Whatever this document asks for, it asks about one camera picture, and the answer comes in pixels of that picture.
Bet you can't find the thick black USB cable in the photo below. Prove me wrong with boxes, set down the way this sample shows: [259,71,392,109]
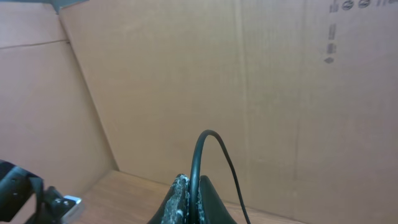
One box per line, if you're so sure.
[188,129,252,224]

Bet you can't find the brown cardboard wall panel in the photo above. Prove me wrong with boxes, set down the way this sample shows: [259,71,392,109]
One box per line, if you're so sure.
[1,1,397,223]

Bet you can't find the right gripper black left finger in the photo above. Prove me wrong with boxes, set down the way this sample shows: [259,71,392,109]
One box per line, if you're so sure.
[148,174,190,224]

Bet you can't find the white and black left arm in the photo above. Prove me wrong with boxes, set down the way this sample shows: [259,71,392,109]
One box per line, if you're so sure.
[1,160,44,224]

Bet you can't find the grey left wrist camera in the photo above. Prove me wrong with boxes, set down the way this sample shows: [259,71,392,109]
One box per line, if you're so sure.
[44,186,85,224]

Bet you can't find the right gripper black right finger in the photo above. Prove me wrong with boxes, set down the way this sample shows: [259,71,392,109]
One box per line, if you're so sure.
[198,175,236,224]

